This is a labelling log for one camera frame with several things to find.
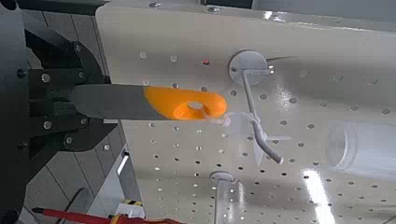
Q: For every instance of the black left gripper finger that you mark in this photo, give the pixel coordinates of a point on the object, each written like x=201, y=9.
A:
x=62, y=62
x=68, y=133

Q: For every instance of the white block with striped label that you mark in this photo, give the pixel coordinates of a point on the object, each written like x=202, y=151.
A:
x=130, y=209

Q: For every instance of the beige metal pegboard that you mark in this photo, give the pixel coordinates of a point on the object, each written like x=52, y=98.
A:
x=186, y=40

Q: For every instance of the red yellow screwdriver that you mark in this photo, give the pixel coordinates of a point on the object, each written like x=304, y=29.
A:
x=71, y=215

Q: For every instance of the pegboard hook with round base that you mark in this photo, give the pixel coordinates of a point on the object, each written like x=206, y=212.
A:
x=222, y=177
x=247, y=67

